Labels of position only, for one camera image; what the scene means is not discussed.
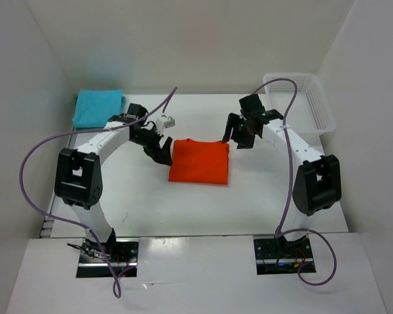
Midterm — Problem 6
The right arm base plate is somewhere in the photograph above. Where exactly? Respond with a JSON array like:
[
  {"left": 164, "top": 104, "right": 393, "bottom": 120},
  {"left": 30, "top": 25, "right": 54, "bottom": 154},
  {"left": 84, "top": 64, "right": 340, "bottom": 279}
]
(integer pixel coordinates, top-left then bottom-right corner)
[{"left": 253, "top": 235, "right": 316, "bottom": 275}]

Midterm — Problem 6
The light blue t shirt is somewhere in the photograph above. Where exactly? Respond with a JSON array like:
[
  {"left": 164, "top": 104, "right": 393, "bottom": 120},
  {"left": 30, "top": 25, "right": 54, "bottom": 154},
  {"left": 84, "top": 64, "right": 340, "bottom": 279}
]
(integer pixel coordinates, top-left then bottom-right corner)
[{"left": 72, "top": 90, "right": 124, "bottom": 129}]

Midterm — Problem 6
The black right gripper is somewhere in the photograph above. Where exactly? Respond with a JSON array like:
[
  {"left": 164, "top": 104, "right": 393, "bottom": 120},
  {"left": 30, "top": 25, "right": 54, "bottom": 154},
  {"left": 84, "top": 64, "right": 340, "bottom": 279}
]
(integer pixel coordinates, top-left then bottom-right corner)
[{"left": 220, "top": 113, "right": 255, "bottom": 149}]

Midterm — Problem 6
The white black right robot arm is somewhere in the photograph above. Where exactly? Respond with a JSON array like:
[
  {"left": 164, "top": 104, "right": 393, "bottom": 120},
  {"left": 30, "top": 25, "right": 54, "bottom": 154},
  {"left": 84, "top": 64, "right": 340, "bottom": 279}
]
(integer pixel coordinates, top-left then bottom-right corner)
[{"left": 222, "top": 94, "right": 341, "bottom": 257}]

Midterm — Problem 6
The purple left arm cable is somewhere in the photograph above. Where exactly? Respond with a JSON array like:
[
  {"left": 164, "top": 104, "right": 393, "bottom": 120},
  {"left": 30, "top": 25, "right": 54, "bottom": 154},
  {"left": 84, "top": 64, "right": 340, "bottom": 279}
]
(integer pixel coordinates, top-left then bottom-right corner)
[{"left": 18, "top": 86, "right": 178, "bottom": 299}]

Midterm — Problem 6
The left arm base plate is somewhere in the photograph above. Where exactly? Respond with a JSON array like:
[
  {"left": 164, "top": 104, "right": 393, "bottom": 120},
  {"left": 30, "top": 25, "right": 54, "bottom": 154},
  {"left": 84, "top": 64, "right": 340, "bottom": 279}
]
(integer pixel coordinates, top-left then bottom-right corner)
[{"left": 67, "top": 238, "right": 139, "bottom": 279}]

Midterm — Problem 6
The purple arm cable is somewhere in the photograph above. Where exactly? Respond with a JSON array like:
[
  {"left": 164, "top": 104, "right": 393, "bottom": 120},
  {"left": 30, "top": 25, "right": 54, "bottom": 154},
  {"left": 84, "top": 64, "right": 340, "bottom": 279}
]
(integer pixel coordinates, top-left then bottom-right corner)
[
  {"left": 250, "top": 78, "right": 338, "bottom": 287},
  {"left": 18, "top": 86, "right": 178, "bottom": 299}
]

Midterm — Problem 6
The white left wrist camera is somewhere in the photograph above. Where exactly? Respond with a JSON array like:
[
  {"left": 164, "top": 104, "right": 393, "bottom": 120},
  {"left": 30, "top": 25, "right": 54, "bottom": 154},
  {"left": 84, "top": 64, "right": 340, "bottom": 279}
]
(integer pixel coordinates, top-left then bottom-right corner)
[{"left": 155, "top": 115, "right": 176, "bottom": 135}]

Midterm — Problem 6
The white plastic basket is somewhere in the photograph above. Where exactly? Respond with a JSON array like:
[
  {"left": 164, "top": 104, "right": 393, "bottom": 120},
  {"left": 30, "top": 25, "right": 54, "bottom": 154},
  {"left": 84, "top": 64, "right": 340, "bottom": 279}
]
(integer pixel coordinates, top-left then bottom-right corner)
[{"left": 263, "top": 73, "right": 336, "bottom": 137}]

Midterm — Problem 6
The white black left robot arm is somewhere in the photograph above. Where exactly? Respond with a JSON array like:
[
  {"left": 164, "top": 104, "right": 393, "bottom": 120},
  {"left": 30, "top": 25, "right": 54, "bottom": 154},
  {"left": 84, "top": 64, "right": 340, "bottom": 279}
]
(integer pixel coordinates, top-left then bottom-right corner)
[{"left": 54, "top": 103, "right": 175, "bottom": 262}]

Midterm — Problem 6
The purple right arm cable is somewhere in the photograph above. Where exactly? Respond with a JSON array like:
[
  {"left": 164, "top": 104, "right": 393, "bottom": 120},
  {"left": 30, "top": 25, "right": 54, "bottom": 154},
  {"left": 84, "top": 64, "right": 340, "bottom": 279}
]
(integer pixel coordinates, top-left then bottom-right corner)
[{"left": 250, "top": 78, "right": 338, "bottom": 287}]

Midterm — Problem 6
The orange t shirt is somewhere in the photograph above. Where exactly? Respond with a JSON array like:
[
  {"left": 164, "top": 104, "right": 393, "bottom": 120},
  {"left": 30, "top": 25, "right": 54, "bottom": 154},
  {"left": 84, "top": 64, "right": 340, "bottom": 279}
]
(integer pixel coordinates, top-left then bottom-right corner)
[{"left": 168, "top": 139, "right": 229, "bottom": 185}]

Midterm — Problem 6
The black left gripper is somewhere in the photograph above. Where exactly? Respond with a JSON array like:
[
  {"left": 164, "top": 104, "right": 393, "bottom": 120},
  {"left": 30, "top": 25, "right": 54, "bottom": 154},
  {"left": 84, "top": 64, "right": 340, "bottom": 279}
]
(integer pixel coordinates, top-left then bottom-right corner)
[{"left": 129, "top": 124, "right": 172, "bottom": 165}]

